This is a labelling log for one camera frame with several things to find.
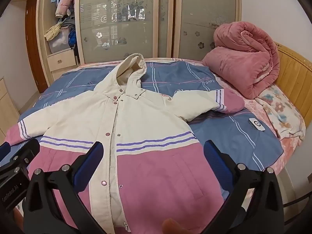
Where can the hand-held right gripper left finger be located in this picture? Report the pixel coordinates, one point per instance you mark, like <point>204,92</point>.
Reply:
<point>89,162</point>

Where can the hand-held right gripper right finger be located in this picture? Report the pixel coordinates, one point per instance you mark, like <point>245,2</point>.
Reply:
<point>217,163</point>

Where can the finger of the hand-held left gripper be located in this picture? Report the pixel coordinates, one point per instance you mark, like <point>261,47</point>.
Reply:
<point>24,152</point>
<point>4,151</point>

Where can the cream and pink hooded jacket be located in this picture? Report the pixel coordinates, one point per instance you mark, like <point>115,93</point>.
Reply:
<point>146,117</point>

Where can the grey clothes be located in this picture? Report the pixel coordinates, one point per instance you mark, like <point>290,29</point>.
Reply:
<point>68,22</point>

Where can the person's right hand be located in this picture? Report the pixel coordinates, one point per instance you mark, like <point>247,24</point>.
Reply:
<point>174,228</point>

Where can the blue plaid bed sheet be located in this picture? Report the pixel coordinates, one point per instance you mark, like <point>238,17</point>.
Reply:
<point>243,131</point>

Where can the light wooden cabinet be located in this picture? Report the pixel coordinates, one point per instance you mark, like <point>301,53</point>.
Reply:
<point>7,107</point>

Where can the small white device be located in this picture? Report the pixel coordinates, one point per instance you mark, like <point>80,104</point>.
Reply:
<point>256,124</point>

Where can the floral pillow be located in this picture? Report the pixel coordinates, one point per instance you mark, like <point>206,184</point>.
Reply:
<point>280,109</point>

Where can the cream wardrobe drawer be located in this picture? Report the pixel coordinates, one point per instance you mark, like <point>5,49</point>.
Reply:
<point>61,59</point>

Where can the pink rolled quilt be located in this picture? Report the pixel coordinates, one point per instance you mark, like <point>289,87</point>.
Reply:
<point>243,63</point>

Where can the translucent storage box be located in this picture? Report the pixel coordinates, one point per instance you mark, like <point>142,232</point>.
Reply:
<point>59,44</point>

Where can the wooden headboard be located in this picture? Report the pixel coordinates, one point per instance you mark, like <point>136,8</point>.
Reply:
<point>297,78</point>

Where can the blue cloth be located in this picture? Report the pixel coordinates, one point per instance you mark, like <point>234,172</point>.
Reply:
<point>72,39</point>

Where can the yellow cloth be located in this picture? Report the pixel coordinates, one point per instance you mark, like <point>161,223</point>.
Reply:
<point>52,31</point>

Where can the frosted glass sliding door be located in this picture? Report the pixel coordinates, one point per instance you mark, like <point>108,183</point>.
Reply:
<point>117,17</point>
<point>207,12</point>

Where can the cream wardrobe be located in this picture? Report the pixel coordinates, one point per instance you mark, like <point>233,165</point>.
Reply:
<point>176,17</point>

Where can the brown wooden door frame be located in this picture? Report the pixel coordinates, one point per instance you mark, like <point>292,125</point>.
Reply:
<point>33,53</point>

